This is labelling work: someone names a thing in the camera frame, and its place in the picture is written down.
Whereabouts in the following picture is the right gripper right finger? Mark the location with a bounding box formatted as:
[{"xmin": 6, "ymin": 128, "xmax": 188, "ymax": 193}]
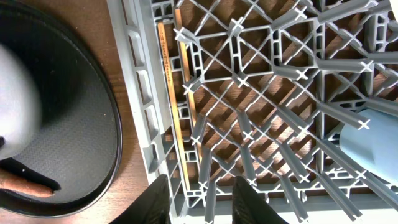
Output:
[{"xmin": 232, "ymin": 176, "xmax": 287, "ymax": 224}]

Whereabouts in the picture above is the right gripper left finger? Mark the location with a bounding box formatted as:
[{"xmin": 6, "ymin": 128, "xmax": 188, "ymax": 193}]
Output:
[{"xmin": 110, "ymin": 174, "xmax": 170, "ymax": 224}]

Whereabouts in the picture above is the light blue cup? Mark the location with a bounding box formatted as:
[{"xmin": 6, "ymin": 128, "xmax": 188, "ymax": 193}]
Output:
[{"xmin": 339, "ymin": 109, "xmax": 397, "ymax": 185}]

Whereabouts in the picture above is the orange carrot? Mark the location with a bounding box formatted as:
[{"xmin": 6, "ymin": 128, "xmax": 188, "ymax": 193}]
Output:
[{"xmin": 1, "ymin": 169, "xmax": 54, "ymax": 198}]

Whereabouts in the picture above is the grey plate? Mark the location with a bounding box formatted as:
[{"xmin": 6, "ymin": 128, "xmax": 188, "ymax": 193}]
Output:
[{"xmin": 1, "ymin": 45, "xmax": 42, "ymax": 159}]

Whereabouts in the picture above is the grey dishwasher rack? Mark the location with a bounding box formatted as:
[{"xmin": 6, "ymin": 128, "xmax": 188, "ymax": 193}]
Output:
[{"xmin": 108, "ymin": 0, "xmax": 397, "ymax": 223}]

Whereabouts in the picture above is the round black tray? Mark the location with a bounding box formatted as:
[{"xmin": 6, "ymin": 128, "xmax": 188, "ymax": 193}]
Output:
[{"xmin": 1, "ymin": 1, "xmax": 122, "ymax": 218}]

